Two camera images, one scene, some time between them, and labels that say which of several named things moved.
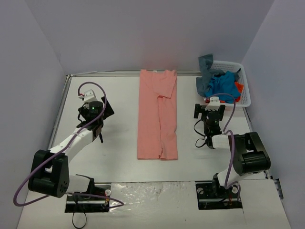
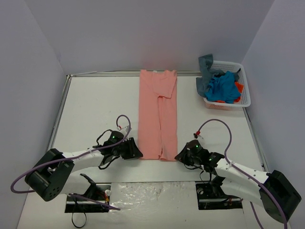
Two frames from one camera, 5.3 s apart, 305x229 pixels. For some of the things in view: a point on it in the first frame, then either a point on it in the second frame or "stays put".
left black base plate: [90, 204] stays put
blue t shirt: [223, 86] stays put
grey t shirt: [208, 71] stays put
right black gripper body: [198, 111] -> [185, 156]
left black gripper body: [107, 109] -> [128, 148]
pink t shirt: [157, 137] stays put
